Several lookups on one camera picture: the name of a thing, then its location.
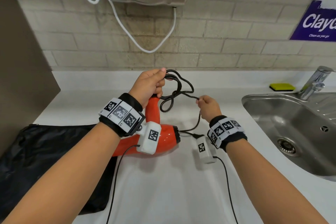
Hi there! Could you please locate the person's right hand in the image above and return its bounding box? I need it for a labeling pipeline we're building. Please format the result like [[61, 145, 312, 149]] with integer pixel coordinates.
[[195, 95, 223, 124]]

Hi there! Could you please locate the person's left hand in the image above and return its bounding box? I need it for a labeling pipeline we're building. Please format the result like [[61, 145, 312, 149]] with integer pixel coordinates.
[[128, 68, 167, 110]]

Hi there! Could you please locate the black hair dryer cord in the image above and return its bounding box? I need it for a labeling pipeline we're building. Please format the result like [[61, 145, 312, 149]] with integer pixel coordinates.
[[158, 69, 203, 139]]

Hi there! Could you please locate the orange hair dryer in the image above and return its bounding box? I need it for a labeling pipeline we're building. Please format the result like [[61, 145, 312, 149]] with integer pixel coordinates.
[[111, 94, 181, 158]]

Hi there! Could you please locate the black drawstring bag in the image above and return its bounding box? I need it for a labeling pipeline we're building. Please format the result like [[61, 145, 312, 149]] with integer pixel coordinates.
[[0, 124, 119, 221]]

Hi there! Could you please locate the person's left forearm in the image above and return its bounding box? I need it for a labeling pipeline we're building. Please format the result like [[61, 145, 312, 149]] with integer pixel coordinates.
[[0, 121, 120, 224]]

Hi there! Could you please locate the person's right forearm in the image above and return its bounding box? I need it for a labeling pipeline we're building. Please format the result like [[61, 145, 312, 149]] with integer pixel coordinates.
[[225, 138, 330, 224]]

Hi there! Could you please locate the right wristband with square markers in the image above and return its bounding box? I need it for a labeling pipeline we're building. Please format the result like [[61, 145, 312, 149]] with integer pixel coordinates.
[[206, 115, 248, 152]]

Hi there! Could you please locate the wristband with square markers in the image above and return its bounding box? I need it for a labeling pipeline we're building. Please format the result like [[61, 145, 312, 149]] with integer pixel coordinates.
[[98, 93, 145, 138], [206, 115, 248, 152]]

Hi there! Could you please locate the left wristband with square markers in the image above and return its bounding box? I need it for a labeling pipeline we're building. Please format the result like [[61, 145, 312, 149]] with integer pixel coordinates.
[[98, 93, 145, 138]]

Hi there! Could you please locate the yellow sponge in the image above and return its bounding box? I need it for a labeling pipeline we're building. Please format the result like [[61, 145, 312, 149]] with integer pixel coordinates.
[[269, 82, 296, 92]]

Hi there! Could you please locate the stainless steel sink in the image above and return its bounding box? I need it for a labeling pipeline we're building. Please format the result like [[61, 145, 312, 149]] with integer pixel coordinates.
[[241, 93, 336, 182]]

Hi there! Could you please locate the chrome faucet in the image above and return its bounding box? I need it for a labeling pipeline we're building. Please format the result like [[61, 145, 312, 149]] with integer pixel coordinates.
[[299, 65, 334, 101]]

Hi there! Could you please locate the brown side panel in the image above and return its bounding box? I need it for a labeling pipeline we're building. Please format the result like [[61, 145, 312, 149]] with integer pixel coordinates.
[[0, 0, 61, 158]]

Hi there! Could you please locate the white wall cable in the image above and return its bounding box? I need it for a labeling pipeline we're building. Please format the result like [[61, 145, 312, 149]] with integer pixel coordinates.
[[80, 0, 177, 54]]

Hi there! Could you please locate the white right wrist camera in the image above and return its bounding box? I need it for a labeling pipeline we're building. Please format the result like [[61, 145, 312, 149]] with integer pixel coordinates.
[[194, 136, 217, 165]]

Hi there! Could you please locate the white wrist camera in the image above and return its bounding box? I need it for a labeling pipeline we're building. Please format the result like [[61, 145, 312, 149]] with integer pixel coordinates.
[[138, 121, 162, 155], [194, 136, 217, 165]]

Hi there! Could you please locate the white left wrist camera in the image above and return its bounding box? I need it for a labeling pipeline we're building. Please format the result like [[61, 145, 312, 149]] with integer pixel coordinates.
[[138, 121, 162, 155]]

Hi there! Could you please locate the black right camera cable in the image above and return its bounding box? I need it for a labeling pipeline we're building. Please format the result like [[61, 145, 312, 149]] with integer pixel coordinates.
[[213, 156, 239, 224]]

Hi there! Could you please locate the black camera cable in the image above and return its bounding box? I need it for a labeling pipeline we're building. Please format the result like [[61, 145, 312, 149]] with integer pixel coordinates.
[[213, 156, 239, 224], [106, 144, 140, 224]]

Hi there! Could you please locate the black left camera cable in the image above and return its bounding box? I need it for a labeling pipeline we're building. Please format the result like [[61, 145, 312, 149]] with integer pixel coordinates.
[[106, 144, 140, 224]]

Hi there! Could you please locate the purple wall poster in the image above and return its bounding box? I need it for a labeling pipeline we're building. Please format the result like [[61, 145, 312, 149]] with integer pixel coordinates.
[[289, 0, 336, 42]]

